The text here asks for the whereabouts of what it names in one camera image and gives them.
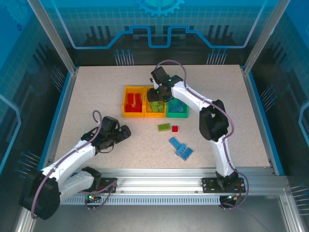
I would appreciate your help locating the yellow plastic bin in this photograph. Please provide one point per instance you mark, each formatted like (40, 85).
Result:
(125, 101)
(147, 113)

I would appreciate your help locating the red lego brick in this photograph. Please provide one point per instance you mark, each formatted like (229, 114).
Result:
(137, 108)
(128, 108)
(175, 129)
(138, 98)
(130, 98)

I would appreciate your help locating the small black controller board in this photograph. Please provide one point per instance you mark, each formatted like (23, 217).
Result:
(229, 198)
(93, 198)

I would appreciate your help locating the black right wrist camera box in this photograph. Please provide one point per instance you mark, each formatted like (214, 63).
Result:
(159, 75)

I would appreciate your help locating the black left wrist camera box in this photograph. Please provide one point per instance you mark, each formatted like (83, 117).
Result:
(109, 123)

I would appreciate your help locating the aluminium mounting rail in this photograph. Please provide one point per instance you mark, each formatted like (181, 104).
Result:
(157, 180)

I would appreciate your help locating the blue lego brick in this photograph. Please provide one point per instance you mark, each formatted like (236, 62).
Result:
(181, 109)
(187, 154)
(174, 142)
(172, 109)
(181, 149)
(181, 104)

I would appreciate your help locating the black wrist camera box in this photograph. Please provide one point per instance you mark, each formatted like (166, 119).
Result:
(109, 123)
(159, 75)

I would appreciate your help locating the green plastic bin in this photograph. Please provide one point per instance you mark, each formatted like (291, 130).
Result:
(177, 114)

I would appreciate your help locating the aluminium table side rail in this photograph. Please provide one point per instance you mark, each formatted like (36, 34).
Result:
(59, 116)
(262, 116)

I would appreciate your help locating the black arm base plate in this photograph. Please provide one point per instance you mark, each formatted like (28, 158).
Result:
(208, 184)
(107, 184)

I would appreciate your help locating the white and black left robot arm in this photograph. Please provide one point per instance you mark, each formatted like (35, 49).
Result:
(72, 157)

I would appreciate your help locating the lime green lego brick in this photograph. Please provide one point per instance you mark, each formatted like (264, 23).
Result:
(164, 127)
(153, 106)
(159, 104)
(161, 109)

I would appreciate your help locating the aluminium frame post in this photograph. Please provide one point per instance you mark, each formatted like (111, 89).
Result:
(263, 41)
(55, 41)

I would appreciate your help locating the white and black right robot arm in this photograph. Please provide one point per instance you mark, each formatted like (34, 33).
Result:
(212, 120)

